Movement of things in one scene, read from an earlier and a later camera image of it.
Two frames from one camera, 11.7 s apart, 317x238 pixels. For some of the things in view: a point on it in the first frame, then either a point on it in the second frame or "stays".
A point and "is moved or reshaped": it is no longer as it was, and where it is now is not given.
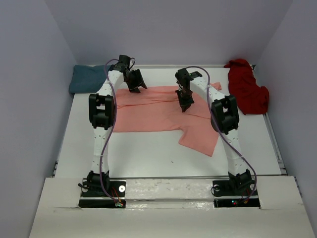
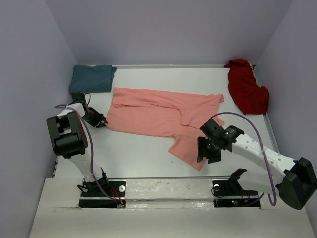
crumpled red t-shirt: [251, 98] stays
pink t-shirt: [158, 109] is moved or reshaped
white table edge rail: [174, 66] stays
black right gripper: [185, 104] -> [201, 143]
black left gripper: [138, 76] -> [99, 117]
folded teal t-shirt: [87, 79] stays
